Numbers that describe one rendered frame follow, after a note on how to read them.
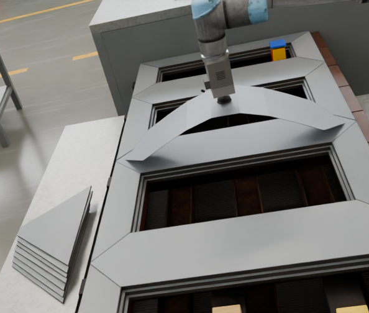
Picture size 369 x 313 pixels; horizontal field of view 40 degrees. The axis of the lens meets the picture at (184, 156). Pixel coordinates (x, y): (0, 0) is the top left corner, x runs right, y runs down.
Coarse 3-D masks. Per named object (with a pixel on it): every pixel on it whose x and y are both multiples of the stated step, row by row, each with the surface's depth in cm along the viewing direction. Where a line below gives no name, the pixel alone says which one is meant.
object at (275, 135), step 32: (192, 64) 215; (224, 128) 163; (256, 128) 158; (288, 128) 154; (128, 160) 159; (160, 160) 155; (192, 160) 151; (224, 160) 148; (256, 160) 147; (288, 160) 146; (352, 192) 124; (352, 256) 107; (128, 288) 114; (160, 288) 113; (192, 288) 112; (224, 288) 111
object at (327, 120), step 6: (312, 102) 155; (318, 108) 153; (318, 114) 149; (324, 114) 151; (330, 114) 152; (324, 120) 147; (330, 120) 148; (336, 120) 150; (324, 126) 144; (330, 126) 145
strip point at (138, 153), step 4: (144, 136) 162; (140, 140) 162; (144, 140) 159; (140, 144) 159; (144, 144) 157; (136, 148) 159; (140, 148) 157; (144, 148) 155; (132, 152) 159; (136, 152) 157; (140, 152) 155; (144, 152) 152; (128, 156) 160; (132, 156) 157; (136, 156) 155; (140, 156) 152; (136, 160) 153; (140, 160) 150
